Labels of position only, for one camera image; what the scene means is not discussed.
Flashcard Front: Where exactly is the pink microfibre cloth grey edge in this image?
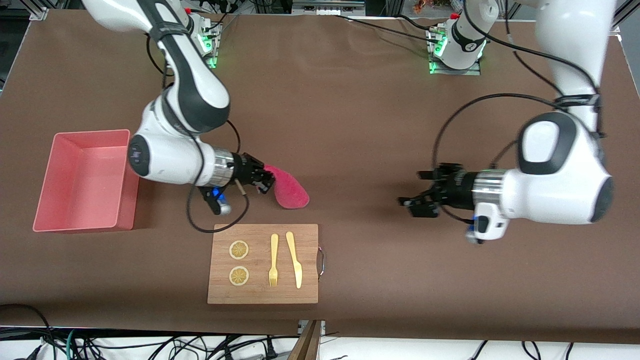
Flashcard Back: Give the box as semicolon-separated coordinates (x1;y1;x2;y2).
262;164;311;210

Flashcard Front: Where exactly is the yellow plastic fork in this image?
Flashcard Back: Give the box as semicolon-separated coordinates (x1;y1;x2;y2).
268;233;280;288

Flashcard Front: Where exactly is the yellow plastic knife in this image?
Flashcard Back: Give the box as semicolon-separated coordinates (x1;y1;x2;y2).
285;231;304;290

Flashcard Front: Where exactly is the pink plastic bin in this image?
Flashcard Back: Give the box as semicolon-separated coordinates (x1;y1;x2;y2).
32;129;144;234

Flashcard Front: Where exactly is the brown wooden beam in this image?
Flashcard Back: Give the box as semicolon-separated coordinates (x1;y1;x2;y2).
287;320;323;360

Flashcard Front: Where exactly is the grey power strip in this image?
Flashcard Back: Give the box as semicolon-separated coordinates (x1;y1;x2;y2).
292;0;366;16

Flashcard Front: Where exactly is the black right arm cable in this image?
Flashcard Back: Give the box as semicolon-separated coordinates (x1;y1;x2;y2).
146;35;251;234

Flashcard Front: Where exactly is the wooden cutting board metal handle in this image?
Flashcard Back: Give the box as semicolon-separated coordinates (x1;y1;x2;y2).
207;223;326;305

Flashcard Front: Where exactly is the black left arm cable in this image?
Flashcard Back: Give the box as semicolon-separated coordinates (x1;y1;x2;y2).
432;0;605;173

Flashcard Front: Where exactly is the small metal clamp bracket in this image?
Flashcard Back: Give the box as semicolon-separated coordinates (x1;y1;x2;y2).
297;320;327;336

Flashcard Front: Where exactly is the black cable to arm base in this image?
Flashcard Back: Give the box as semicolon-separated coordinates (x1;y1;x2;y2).
335;14;442;45

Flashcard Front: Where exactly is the black looped floor cable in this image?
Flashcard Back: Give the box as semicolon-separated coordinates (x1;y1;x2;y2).
0;303;52;360

